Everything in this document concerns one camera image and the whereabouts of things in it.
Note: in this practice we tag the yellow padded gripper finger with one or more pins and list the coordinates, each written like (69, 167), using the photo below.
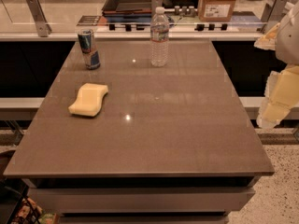
(281, 95)
(268, 40)

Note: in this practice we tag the blue silver redbull can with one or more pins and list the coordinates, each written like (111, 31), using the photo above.
(88, 48)

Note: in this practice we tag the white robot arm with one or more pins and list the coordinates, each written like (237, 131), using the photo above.
(287, 41)

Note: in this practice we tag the brown cardboard box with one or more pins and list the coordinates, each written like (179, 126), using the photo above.
(216, 3)

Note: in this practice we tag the clear plastic water bottle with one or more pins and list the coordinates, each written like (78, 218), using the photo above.
(159, 38)

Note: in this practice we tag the dark tray with orange rim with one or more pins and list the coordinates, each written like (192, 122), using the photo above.
(117, 7)

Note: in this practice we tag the yellow sponge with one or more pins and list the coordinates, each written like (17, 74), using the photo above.
(89, 100)

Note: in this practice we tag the grey table drawer cabinet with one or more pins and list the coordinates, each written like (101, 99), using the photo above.
(143, 205)

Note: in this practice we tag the glass railing panel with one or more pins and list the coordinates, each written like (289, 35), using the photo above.
(62, 19)

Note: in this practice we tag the right metal railing bracket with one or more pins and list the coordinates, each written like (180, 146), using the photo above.
(272, 13)

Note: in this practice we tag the metal railing bracket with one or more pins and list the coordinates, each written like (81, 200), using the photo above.
(272, 13)
(42, 26)

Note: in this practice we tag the left metal railing bracket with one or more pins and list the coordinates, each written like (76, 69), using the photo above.
(42, 26)

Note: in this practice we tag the black wire rack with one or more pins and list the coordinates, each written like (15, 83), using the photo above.
(12, 192)

